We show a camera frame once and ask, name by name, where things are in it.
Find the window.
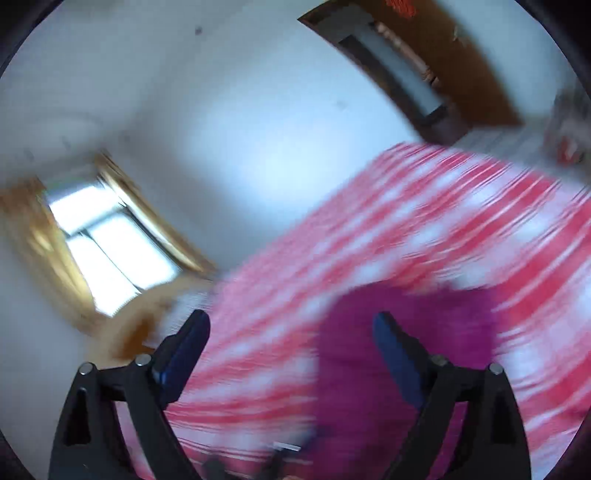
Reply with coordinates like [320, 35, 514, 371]
[44, 182, 181, 317]

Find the wooden headboard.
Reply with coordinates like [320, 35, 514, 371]
[99, 277, 218, 365]

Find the brown wooden door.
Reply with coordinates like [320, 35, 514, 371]
[383, 0, 522, 127]

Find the golden curtain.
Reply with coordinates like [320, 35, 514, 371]
[92, 150, 218, 278]
[0, 182, 98, 335]

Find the magenta padded jacket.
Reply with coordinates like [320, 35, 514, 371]
[300, 281, 502, 480]

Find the red paper door decoration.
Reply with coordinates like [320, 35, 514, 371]
[385, 0, 419, 19]

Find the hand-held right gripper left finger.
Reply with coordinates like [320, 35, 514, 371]
[48, 309, 211, 480]

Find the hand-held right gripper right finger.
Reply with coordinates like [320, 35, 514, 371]
[373, 311, 532, 480]

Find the dark wooden door frame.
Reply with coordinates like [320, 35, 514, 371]
[298, 0, 467, 144]

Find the bed with red plaid sheet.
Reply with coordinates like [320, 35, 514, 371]
[115, 142, 591, 480]

